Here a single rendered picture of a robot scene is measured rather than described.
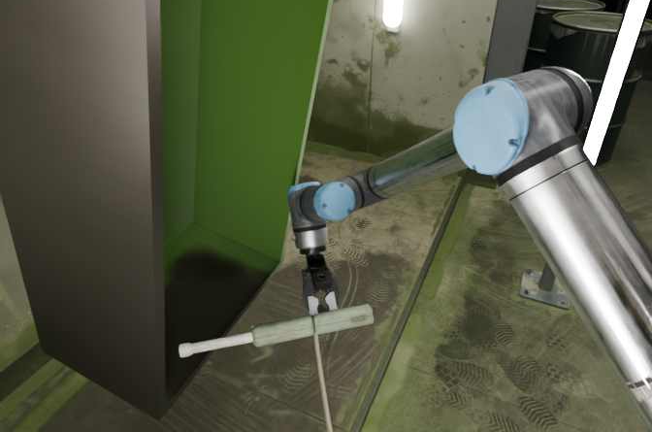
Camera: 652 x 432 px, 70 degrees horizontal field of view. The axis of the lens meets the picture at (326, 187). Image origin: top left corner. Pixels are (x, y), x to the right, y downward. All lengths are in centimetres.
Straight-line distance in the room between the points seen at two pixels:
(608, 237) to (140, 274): 70
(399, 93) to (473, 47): 50
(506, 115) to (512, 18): 206
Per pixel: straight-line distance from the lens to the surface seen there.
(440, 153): 93
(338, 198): 109
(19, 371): 199
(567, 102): 70
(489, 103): 63
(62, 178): 87
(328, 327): 122
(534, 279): 236
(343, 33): 291
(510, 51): 269
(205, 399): 177
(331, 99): 306
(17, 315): 197
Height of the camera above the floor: 146
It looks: 31 degrees down
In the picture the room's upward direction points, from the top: straight up
